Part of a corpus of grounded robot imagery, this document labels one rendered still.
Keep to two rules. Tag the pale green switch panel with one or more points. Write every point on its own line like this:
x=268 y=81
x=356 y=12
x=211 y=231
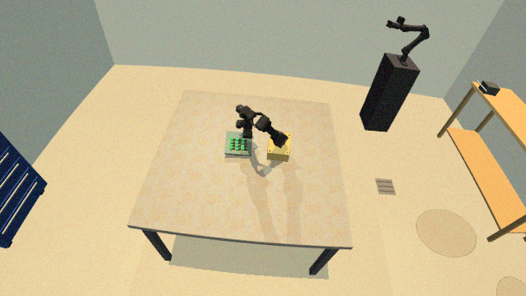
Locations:
x=235 y=144

